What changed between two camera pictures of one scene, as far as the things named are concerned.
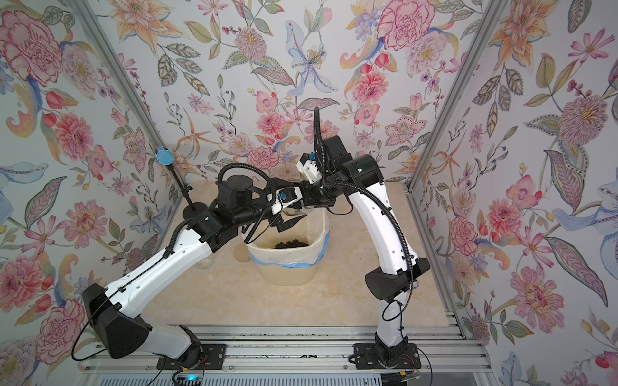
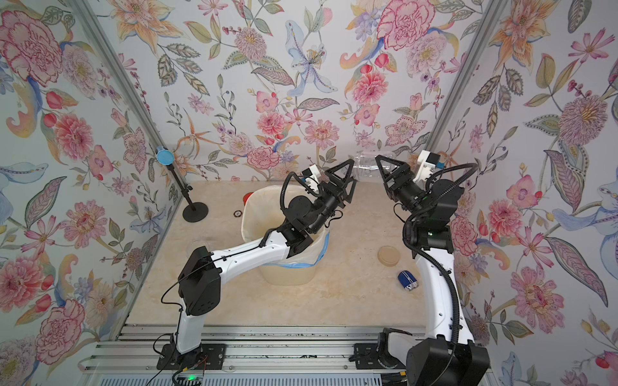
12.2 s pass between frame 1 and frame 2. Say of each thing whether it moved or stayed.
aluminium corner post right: stayed
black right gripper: moved
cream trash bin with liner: stayed
